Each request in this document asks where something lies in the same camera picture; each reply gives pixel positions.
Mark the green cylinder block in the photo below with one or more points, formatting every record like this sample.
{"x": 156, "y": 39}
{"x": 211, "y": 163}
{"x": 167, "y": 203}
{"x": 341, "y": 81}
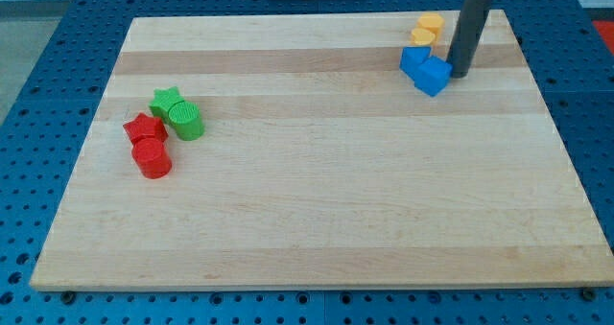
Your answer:
{"x": 185, "y": 118}

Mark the wooden board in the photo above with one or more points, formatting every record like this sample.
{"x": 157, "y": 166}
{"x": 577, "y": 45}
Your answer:
{"x": 322, "y": 167}

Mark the red star block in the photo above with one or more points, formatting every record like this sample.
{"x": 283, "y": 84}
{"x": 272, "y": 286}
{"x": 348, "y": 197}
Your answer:
{"x": 144, "y": 126}

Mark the yellow heart block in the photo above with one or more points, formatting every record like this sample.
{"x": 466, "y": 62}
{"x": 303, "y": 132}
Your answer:
{"x": 420, "y": 37}

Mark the red cylinder block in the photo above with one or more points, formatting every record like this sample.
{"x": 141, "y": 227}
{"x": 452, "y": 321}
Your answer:
{"x": 151, "y": 158}

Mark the green star block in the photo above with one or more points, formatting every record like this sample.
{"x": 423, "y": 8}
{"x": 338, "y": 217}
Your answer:
{"x": 163, "y": 101}

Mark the blue cube block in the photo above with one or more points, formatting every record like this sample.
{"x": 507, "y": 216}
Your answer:
{"x": 432, "y": 76}

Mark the yellow hexagon block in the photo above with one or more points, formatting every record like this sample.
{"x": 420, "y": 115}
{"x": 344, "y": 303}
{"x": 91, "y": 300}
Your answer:
{"x": 432, "y": 22}

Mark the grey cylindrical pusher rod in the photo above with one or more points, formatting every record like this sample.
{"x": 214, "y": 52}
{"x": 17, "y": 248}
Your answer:
{"x": 467, "y": 34}

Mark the blue triangle block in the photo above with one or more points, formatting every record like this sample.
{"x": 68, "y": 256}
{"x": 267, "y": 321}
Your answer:
{"x": 412, "y": 57}

